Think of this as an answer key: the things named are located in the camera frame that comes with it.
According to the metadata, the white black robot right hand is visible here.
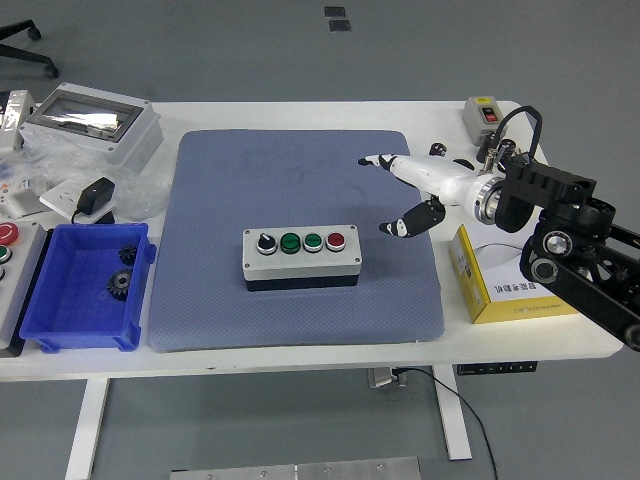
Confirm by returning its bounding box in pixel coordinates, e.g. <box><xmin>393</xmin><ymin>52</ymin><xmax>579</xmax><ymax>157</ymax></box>
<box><xmin>357</xmin><ymin>153</ymin><xmax>484</xmax><ymax>239</ymax></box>

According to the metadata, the grey four-button control box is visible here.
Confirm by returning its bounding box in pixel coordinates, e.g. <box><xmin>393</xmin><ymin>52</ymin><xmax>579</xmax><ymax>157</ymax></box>
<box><xmin>241</xmin><ymin>224</ymin><xmax>362</xmax><ymax>293</ymax></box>

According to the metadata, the yellow white cardboard box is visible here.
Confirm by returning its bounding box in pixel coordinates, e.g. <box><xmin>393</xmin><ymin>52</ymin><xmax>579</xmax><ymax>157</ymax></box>
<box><xmin>448</xmin><ymin>223</ymin><xmax>581</xmax><ymax>325</ymax></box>

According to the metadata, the blue-grey table mat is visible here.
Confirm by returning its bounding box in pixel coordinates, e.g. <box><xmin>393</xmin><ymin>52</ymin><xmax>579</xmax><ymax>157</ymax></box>
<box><xmin>148</xmin><ymin>128</ymin><xmax>446</xmax><ymax>354</ymax></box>

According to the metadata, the black table control panel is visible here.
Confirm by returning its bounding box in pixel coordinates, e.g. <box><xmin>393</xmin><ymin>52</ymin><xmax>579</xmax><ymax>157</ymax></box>
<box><xmin>455</xmin><ymin>360</ymin><xmax>539</xmax><ymax>375</ymax></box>

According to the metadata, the white table leg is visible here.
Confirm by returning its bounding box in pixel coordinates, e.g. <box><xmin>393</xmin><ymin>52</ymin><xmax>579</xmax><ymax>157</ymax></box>
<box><xmin>433</xmin><ymin>367</ymin><xmax>474</xmax><ymax>461</ymax></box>
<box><xmin>64</xmin><ymin>378</ymin><xmax>110</xmax><ymax>480</ymax></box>

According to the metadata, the clear plastic bag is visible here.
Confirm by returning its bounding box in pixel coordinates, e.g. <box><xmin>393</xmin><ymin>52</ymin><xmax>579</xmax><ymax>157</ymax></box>
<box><xmin>0</xmin><ymin>134</ymin><xmax>171</xmax><ymax>221</ymax></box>

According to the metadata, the silver metal plate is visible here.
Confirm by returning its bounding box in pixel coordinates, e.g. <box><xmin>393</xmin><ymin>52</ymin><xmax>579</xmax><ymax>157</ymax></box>
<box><xmin>169</xmin><ymin>455</ymin><xmax>422</xmax><ymax>480</ymax></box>

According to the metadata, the large black gear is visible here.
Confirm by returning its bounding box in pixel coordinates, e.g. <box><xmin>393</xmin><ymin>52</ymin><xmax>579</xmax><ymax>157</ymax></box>
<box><xmin>105</xmin><ymin>267</ymin><xmax>135</xmax><ymax>303</ymax></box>

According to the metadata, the black power adapter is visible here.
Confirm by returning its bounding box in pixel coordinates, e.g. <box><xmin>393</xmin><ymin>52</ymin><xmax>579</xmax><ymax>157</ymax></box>
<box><xmin>71</xmin><ymin>176</ymin><xmax>117</xmax><ymax>226</ymax></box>

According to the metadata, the blue plastic bin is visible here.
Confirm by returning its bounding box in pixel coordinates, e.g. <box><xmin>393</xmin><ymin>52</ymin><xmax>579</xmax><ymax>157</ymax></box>
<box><xmin>18</xmin><ymin>222</ymin><xmax>158</xmax><ymax>354</ymax></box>

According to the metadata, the small white printed box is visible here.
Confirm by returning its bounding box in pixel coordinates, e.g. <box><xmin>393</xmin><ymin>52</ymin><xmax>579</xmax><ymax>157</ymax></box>
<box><xmin>0</xmin><ymin>177</ymin><xmax>39</xmax><ymax>219</ymax></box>

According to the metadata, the grey emergency-stop control box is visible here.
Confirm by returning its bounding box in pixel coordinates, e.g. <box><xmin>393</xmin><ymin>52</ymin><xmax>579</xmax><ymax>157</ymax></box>
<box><xmin>0</xmin><ymin>221</ymin><xmax>55</xmax><ymax>358</ymax></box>

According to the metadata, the white silver device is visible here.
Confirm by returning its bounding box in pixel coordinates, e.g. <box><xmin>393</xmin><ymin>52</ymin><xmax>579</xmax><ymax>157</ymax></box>
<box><xmin>0</xmin><ymin>88</ymin><xmax>37</xmax><ymax>154</ymax></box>

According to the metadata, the black office chair base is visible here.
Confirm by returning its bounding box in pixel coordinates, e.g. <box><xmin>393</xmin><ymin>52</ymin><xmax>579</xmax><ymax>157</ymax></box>
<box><xmin>0</xmin><ymin>18</ymin><xmax>60</xmax><ymax>80</ymax></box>

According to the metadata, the grey red-black switch box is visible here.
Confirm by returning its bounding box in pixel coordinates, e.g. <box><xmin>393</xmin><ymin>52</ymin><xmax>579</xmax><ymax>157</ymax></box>
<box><xmin>461</xmin><ymin>95</ymin><xmax>509</xmax><ymax>147</ymax></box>

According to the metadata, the grey bracket under table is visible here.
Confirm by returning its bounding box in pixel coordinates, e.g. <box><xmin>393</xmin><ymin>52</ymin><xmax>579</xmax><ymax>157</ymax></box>
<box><xmin>368</xmin><ymin>367</ymin><xmax>409</xmax><ymax>390</ymax></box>

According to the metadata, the black cable under table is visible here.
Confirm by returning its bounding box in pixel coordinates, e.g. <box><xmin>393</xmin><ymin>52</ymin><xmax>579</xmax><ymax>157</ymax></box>
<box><xmin>394</xmin><ymin>367</ymin><xmax>499</xmax><ymax>480</ymax></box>

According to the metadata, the grey enclosure with clear lid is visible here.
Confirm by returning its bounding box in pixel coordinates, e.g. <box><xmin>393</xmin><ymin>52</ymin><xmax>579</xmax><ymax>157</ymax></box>
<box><xmin>19</xmin><ymin>82</ymin><xmax>165</xmax><ymax>169</ymax></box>

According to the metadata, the white wall socket plate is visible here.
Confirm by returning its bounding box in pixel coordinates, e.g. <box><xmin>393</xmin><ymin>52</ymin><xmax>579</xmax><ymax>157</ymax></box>
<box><xmin>39</xmin><ymin>178</ymin><xmax>116</xmax><ymax>225</ymax></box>

